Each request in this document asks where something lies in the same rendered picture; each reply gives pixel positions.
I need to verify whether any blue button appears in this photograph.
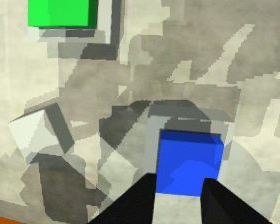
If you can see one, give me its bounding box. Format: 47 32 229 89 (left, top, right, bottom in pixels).
144 103 236 197

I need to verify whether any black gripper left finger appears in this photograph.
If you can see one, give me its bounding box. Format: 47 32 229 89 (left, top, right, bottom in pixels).
87 172 157 224

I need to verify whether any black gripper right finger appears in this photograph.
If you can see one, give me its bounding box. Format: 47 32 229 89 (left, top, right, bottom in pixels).
200 177 272 224

